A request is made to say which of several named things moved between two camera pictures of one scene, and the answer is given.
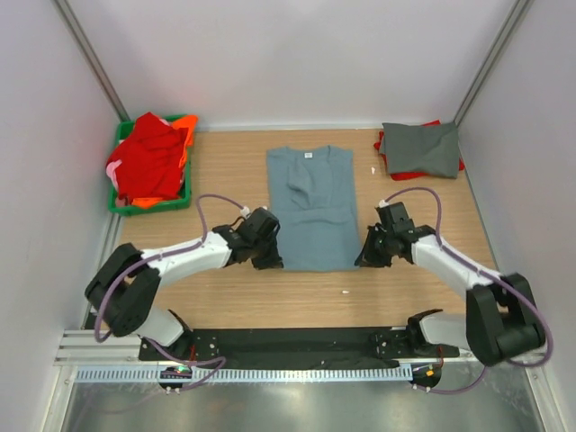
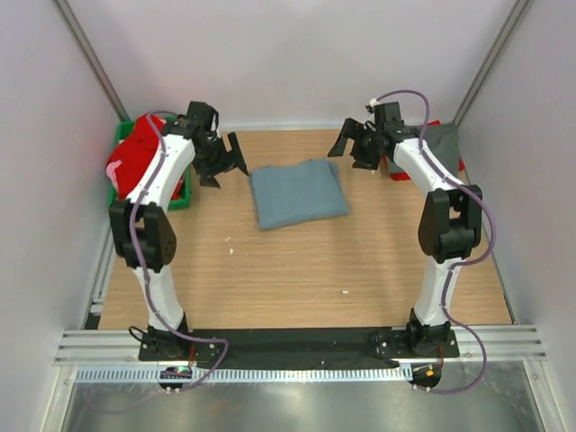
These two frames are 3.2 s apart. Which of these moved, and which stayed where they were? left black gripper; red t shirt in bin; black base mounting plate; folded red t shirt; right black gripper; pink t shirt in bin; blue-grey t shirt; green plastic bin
Moved: blue-grey t shirt; left black gripper; right black gripper
Stayed: pink t shirt in bin; green plastic bin; black base mounting plate; red t shirt in bin; folded red t shirt
